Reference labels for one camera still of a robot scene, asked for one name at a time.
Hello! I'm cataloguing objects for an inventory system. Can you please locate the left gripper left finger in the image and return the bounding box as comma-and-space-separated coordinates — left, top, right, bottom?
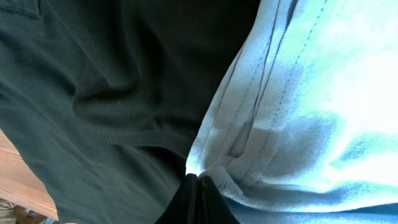
155, 174, 198, 224

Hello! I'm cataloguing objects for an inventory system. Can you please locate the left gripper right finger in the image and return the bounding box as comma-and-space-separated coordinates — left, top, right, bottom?
198, 177, 239, 224

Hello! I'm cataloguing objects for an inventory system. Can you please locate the light blue printed t-shirt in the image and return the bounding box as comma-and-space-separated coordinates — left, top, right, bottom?
187, 0, 397, 223

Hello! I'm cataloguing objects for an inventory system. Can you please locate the black shirt on left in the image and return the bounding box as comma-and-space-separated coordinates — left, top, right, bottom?
1, 0, 259, 223

